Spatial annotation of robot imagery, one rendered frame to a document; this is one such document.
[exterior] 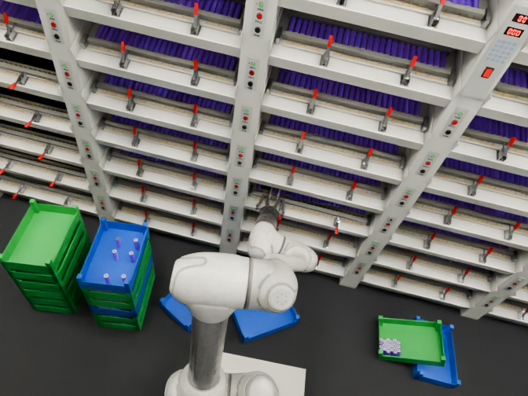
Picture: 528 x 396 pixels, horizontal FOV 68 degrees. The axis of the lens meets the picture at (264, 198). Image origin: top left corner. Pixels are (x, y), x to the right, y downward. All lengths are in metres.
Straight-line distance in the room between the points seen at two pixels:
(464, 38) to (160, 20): 0.94
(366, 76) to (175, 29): 0.64
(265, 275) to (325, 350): 1.18
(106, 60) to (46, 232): 0.79
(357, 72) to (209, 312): 0.87
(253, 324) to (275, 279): 1.13
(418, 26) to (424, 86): 0.21
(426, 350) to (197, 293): 1.48
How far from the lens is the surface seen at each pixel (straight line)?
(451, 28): 1.32
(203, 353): 1.22
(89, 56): 1.65
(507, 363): 2.55
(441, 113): 1.46
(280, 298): 0.95
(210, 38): 1.38
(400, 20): 1.28
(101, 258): 1.80
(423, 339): 2.24
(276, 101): 1.46
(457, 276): 2.24
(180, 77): 1.52
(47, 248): 1.89
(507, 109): 1.50
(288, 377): 1.76
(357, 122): 1.47
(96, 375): 2.03
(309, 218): 1.85
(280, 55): 1.34
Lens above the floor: 1.91
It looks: 49 degrees down
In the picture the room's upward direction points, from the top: 13 degrees clockwise
